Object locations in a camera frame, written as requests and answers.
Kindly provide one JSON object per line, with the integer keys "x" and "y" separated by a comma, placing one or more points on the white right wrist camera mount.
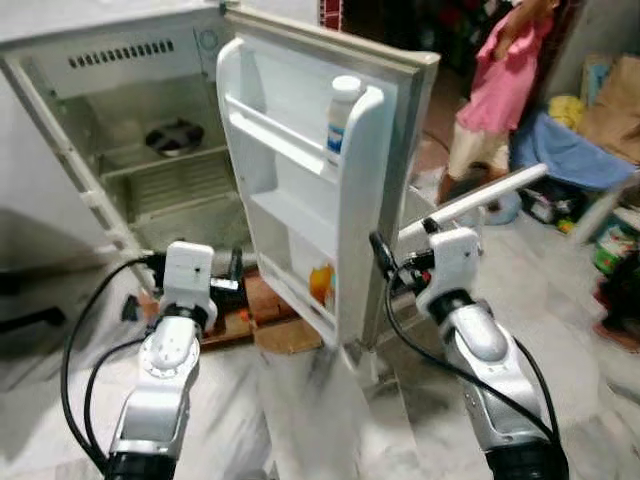
{"x": 452, "y": 262}

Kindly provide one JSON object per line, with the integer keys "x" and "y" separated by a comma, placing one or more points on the child in pink dress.
{"x": 500, "y": 90}

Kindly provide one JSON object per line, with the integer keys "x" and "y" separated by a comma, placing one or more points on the green printed box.
{"x": 615, "y": 245}

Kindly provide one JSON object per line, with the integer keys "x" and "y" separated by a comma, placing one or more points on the brick and wood fridge stand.
{"x": 265, "y": 300}

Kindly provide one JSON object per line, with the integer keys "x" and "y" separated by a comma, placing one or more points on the white fridge shelf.
{"x": 170, "y": 185}

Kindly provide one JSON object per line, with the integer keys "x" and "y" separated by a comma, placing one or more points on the blue cloth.
{"x": 560, "y": 155}

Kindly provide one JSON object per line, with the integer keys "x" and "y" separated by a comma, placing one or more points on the brown paper bag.
{"x": 615, "y": 110}

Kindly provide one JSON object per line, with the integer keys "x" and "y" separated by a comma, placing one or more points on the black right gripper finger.
{"x": 430, "y": 227}
{"x": 385, "y": 258}

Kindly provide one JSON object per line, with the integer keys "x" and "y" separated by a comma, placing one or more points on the grey fridge door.
{"x": 290, "y": 210}

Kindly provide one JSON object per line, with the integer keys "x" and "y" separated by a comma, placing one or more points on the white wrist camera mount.
{"x": 187, "y": 272}
{"x": 452, "y": 262}

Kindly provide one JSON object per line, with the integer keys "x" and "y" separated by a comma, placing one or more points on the white plastic bottle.
{"x": 342, "y": 110}

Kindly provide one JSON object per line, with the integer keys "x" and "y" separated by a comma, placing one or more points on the black round pan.
{"x": 175, "y": 138}

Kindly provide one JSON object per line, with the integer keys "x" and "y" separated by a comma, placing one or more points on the small orange item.
{"x": 320, "y": 283}

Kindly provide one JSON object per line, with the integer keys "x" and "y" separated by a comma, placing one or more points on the yellow soft item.
{"x": 566, "y": 110}

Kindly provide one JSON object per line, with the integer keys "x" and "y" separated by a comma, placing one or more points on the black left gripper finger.
{"x": 236, "y": 265}

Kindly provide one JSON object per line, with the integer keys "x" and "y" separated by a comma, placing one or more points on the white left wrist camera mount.
{"x": 187, "y": 272}

